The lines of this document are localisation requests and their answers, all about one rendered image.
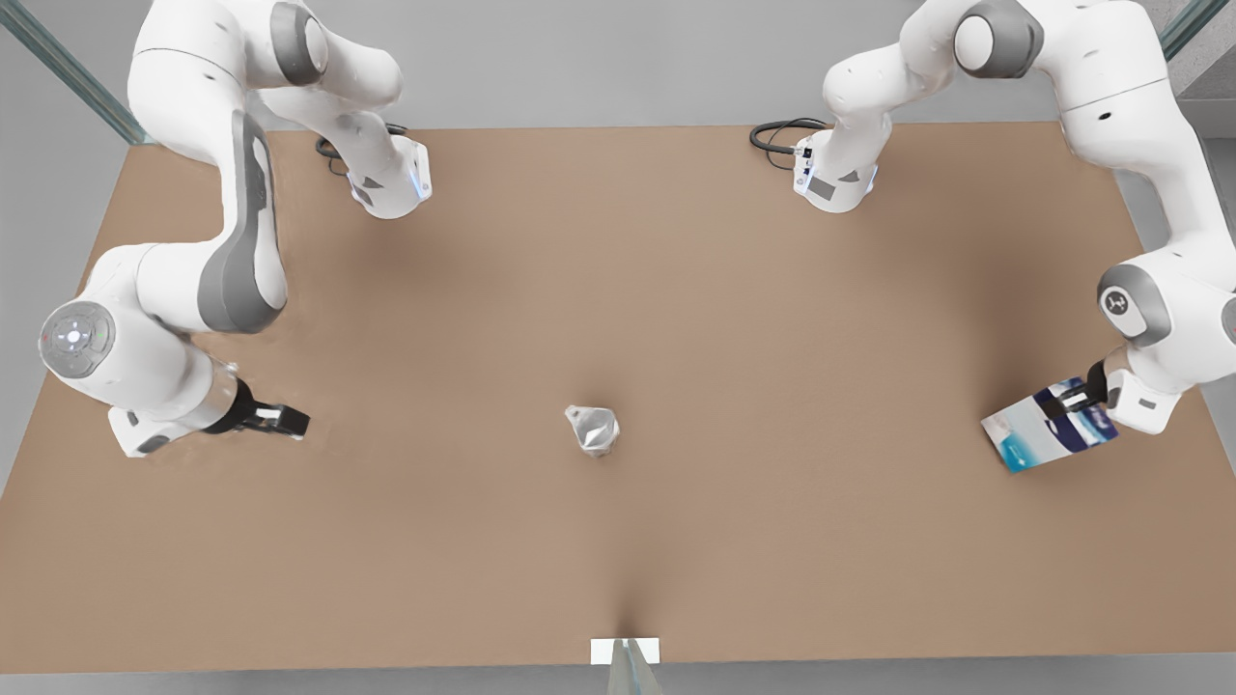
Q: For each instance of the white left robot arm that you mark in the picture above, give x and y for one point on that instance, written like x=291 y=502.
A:
x=1120 y=87

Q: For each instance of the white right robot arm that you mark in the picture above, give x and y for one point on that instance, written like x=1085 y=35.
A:
x=164 y=87

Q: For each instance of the blue and white box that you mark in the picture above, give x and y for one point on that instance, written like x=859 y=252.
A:
x=1033 y=439

